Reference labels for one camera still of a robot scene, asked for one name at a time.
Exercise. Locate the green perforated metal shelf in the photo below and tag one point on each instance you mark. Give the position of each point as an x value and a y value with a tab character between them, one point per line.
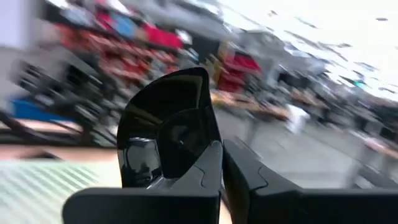
37	193

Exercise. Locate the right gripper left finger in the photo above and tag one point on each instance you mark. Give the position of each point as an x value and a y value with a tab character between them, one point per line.
174	205

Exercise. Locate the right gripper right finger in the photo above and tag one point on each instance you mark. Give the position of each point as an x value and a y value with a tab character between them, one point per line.
280	208

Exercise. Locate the black teardrop mini plate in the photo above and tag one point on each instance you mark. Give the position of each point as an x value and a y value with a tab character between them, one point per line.
168	118

